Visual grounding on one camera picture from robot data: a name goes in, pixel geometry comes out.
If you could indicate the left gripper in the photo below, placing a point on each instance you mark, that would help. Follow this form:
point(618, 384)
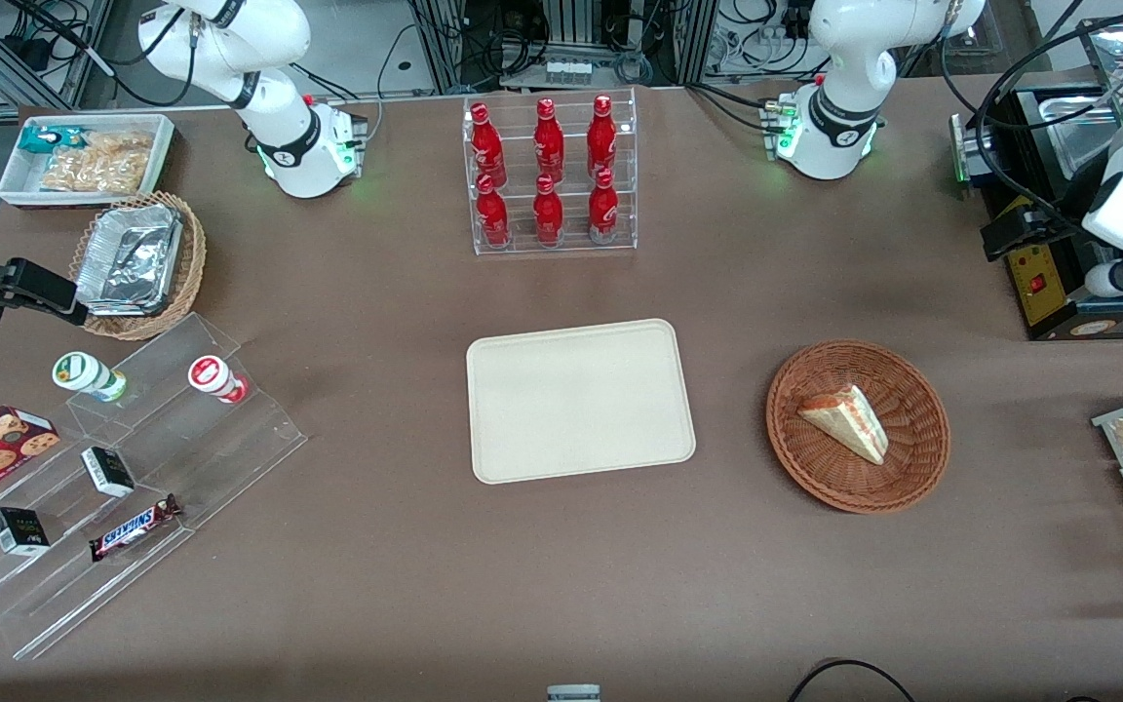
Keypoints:
point(1052, 220)

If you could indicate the triangular sandwich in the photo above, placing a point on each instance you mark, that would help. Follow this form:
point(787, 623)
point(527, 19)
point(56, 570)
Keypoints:
point(849, 421)

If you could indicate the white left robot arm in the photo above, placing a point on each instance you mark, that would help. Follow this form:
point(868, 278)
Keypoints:
point(839, 68)

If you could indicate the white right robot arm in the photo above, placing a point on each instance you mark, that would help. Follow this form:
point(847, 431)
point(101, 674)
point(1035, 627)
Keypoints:
point(293, 146)

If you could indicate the light wicker basket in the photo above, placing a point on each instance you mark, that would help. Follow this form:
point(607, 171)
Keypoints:
point(193, 263)

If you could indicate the brown round wicker basket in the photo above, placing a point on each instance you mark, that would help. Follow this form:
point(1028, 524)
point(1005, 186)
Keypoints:
point(912, 458)

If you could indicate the beige plastic tray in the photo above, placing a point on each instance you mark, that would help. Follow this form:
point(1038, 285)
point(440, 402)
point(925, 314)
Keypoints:
point(576, 405)

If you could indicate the black food warmer machine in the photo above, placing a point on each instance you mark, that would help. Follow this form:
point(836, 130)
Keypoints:
point(1039, 302)

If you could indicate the green lid cup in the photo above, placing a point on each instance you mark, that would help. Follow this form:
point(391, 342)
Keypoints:
point(84, 373)

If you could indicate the stack of foil trays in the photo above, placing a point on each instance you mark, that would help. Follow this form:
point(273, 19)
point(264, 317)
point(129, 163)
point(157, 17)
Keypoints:
point(128, 258)

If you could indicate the white rectangular snack bin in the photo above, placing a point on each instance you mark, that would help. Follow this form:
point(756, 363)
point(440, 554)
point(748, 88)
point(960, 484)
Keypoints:
point(16, 180)

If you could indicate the steel warmer pan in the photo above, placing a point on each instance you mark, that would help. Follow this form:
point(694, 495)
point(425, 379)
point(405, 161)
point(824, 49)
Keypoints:
point(1088, 136)

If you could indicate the clear bag of chips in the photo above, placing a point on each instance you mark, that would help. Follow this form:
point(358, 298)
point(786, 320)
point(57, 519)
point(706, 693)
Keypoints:
point(98, 164)

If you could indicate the teal snack packet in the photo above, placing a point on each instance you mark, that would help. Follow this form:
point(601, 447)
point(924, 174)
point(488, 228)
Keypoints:
point(40, 138)

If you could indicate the small black box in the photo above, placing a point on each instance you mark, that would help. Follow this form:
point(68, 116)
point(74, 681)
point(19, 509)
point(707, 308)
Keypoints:
point(18, 531)
point(108, 471)

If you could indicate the red lid cup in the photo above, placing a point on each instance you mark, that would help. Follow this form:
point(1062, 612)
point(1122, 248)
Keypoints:
point(212, 376)

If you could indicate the clear acrylic stepped display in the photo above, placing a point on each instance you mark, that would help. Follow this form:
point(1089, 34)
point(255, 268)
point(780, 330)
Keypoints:
point(220, 448)

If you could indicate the snickers chocolate bar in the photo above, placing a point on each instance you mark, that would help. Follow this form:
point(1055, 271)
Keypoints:
point(133, 528)

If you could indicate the red cola bottle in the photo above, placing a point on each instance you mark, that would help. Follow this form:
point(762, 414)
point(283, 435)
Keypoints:
point(549, 141)
point(486, 146)
point(492, 216)
point(548, 214)
point(603, 210)
point(601, 136)

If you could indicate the clear acrylic bottle rack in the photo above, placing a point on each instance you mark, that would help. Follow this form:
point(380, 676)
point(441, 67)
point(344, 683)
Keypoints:
point(571, 249)

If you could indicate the white power strip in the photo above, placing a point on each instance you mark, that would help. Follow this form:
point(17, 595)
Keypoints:
point(566, 72)

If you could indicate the small grey device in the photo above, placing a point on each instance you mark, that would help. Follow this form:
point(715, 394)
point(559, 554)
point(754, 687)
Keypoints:
point(573, 693)

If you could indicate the aluminium frame rack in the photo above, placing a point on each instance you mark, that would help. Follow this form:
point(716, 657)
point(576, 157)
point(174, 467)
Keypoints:
point(571, 24)

